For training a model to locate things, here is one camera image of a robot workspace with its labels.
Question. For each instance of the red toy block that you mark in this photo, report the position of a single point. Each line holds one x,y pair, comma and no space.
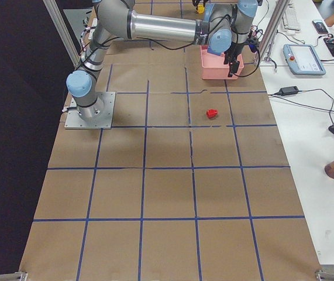
211,113

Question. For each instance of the yellow toy block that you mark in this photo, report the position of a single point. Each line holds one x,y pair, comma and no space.
200,9

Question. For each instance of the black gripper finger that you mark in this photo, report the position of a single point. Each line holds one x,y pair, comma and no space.
233,68

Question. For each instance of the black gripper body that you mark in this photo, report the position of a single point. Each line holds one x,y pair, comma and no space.
198,2
233,49

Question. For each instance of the black smartphone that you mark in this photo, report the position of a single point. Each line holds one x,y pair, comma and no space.
320,27

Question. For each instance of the aluminium frame post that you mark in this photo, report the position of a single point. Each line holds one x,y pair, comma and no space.
269,35

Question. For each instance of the blue teach pendant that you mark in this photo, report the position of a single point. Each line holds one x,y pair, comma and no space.
302,59

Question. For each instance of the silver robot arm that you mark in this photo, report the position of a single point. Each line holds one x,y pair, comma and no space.
225,30

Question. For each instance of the white keyboard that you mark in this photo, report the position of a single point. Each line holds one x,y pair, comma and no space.
289,20

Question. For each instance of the black power adapter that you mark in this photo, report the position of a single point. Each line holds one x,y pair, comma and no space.
285,91

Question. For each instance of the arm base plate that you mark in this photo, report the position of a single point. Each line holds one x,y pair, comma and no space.
98,116

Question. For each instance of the pink plastic box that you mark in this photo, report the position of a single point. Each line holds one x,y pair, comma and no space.
213,67

